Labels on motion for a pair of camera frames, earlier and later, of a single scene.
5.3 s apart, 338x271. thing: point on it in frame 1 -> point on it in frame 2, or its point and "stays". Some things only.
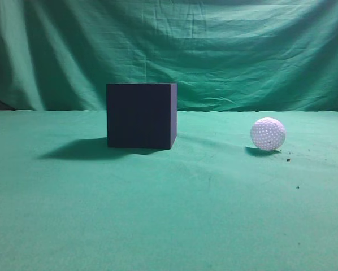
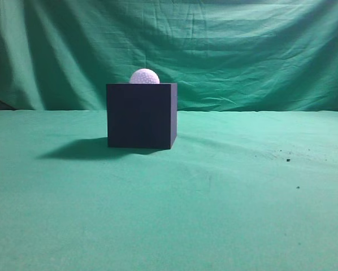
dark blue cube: [142, 116] stays
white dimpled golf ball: [268, 134] -> [144, 75]
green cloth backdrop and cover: [59, 199] stays
